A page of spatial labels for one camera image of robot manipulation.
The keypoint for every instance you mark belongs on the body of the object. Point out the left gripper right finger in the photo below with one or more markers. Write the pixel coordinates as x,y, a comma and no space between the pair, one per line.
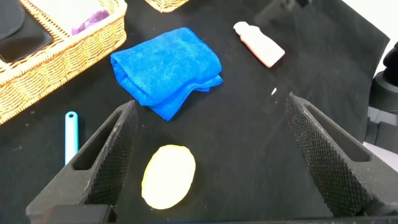
335,161

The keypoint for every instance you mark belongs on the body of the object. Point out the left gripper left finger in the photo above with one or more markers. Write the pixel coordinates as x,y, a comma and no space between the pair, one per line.
102,174

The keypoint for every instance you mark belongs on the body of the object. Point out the pink lotion bottle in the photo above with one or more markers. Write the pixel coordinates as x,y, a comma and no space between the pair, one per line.
262,45

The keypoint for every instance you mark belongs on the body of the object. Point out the wicker basket holding household items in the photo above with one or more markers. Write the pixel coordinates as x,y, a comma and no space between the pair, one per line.
46,68

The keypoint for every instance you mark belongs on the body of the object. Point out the wicker basket holding food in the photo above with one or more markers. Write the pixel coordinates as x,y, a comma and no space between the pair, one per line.
166,4

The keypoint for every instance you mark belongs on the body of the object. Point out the yellow lemon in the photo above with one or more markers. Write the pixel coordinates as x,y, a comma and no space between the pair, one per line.
168,177

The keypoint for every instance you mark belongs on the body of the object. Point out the black table cloth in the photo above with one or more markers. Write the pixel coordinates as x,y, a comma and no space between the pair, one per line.
248,140

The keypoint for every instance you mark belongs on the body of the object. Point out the blue folded towel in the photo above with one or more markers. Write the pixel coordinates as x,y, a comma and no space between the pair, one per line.
164,68

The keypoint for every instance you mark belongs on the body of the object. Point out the purple bin bag roll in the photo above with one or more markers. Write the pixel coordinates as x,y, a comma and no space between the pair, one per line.
90,21

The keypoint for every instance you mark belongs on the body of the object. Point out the black glasses case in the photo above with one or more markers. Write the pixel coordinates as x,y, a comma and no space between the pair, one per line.
21,34

